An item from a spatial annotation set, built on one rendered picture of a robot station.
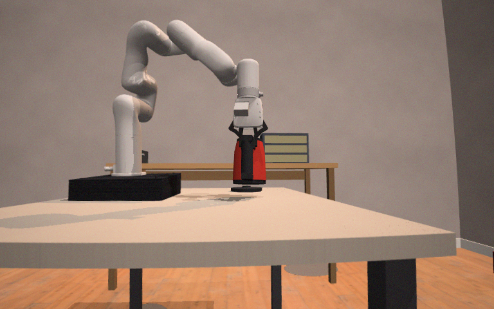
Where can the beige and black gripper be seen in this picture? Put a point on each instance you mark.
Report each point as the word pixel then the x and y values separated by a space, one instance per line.
pixel 253 121

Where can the red and black electric kettle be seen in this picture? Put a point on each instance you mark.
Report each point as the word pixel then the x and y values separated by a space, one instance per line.
pixel 249 164

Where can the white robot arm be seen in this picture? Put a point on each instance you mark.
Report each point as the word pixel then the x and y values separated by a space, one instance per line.
pixel 129 111

